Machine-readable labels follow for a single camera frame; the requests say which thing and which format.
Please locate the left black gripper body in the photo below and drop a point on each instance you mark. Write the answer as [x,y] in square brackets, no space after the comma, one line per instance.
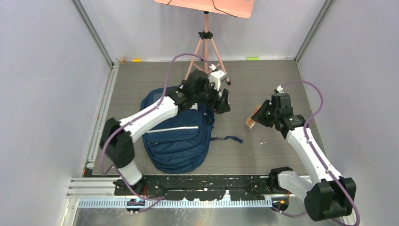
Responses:
[207,97]

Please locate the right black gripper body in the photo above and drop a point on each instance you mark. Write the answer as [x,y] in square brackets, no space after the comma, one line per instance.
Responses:
[270,115]

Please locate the orange calculator toy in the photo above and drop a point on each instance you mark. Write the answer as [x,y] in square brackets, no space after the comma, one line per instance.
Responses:
[249,121]

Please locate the navy blue student backpack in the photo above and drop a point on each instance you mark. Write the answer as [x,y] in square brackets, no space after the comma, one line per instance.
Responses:
[180,144]

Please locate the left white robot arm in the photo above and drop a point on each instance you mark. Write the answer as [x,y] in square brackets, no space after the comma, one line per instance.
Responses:
[118,137]

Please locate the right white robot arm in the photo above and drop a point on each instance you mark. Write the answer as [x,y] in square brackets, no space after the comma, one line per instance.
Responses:
[327,195]

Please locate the pink music stand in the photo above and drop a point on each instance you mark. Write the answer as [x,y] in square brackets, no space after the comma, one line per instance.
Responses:
[234,8]

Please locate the green tape piece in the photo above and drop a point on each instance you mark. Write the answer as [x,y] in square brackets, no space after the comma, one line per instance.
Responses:
[252,58]

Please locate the small cork piece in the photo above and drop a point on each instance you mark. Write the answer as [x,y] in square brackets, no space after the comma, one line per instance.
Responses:
[122,60]

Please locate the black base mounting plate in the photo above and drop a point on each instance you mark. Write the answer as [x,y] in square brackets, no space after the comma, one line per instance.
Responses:
[202,187]

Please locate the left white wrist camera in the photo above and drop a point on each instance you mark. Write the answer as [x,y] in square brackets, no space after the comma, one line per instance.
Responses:
[216,77]

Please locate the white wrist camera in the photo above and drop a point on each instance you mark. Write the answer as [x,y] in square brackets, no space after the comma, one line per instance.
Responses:
[279,89]
[216,77]

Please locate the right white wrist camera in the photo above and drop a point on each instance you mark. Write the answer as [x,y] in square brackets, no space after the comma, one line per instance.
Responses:
[279,89]

